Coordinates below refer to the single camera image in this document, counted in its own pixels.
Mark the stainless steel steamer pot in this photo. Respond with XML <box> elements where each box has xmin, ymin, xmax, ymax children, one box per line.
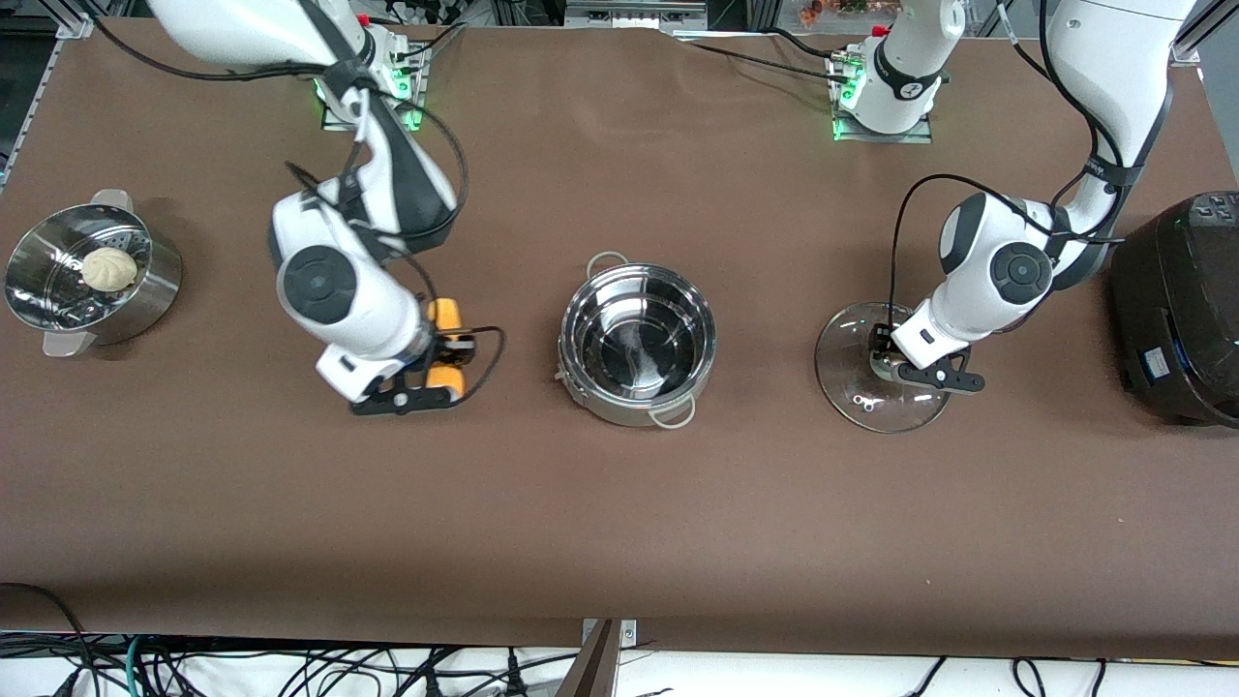
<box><xmin>4</xmin><ymin>189</ymin><xmax>184</xmax><ymax>359</ymax></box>

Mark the black table cable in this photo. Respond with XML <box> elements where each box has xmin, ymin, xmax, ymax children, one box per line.
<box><xmin>678</xmin><ymin>39</ymin><xmax>853</xmax><ymax>86</ymax></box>
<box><xmin>760</xmin><ymin>26</ymin><xmax>853</xmax><ymax>64</ymax></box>

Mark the glass pot lid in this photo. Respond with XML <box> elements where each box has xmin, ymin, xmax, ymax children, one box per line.
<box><xmin>814</xmin><ymin>301</ymin><xmax>955</xmax><ymax>435</ymax></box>

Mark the white steamed bun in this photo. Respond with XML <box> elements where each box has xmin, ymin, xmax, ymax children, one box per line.
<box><xmin>80</xmin><ymin>248</ymin><xmax>139</xmax><ymax>294</ymax></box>

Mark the black base cable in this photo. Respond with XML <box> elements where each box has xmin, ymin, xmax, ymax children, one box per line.
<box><xmin>392</xmin><ymin>21</ymin><xmax>468</xmax><ymax>76</ymax></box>

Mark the metal table edge bracket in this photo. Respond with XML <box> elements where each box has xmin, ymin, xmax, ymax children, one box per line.
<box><xmin>556</xmin><ymin>618</ymin><xmax>640</xmax><ymax>697</ymax></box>

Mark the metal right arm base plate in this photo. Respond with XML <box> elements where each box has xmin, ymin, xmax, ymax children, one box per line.
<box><xmin>320</xmin><ymin>37</ymin><xmax>429</xmax><ymax>133</ymax></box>

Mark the black rice cooker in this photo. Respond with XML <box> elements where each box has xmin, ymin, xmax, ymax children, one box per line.
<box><xmin>1107</xmin><ymin>191</ymin><xmax>1239</xmax><ymax>429</ymax></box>

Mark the yellow corn cob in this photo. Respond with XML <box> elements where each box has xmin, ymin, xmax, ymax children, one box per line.
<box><xmin>426</xmin><ymin>297</ymin><xmax>468</xmax><ymax>401</ymax></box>

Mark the black looped floor cable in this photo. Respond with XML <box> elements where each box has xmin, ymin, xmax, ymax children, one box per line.
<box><xmin>0</xmin><ymin>581</ymin><xmax>100</xmax><ymax>697</ymax></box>

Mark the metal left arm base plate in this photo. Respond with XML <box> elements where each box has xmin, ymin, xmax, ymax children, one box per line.
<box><xmin>829</xmin><ymin>46</ymin><xmax>936</xmax><ymax>145</ymax></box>

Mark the grey power strip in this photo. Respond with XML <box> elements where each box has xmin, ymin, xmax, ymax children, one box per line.
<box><xmin>563</xmin><ymin>0</ymin><xmax>710</xmax><ymax>32</ymax></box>

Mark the aluminium frame profile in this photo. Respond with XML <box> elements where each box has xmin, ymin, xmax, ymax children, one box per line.
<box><xmin>1165</xmin><ymin>0</ymin><xmax>1239</xmax><ymax>69</ymax></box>
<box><xmin>0</xmin><ymin>0</ymin><xmax>103</xmax><ymax>193</ymax></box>

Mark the brown table cover sheet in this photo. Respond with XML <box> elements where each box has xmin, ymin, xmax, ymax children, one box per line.
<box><xmin>0</xmin><ymin>15</ymin><xmax>1239</xmax><ymax>661</ymax></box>

